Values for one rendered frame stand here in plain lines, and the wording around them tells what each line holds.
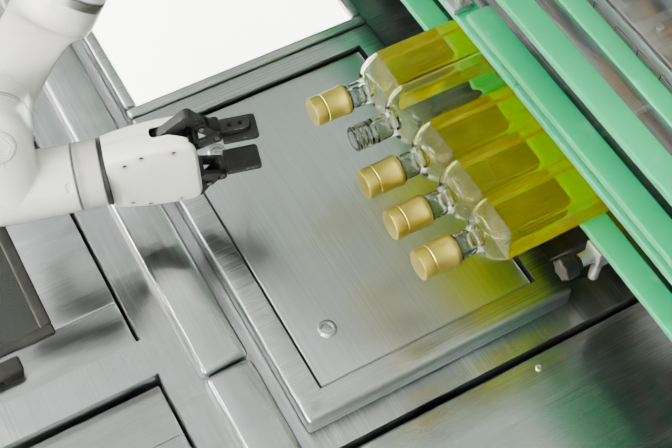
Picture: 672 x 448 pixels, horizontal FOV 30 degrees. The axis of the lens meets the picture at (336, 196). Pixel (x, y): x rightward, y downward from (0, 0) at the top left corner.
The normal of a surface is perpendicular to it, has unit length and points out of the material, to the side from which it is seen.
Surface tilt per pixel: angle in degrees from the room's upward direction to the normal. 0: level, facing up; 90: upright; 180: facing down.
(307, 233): 90
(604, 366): 90
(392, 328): 90
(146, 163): 74
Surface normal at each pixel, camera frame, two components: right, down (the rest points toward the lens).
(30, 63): 0.22, 0.58
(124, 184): 0.18, 0.79
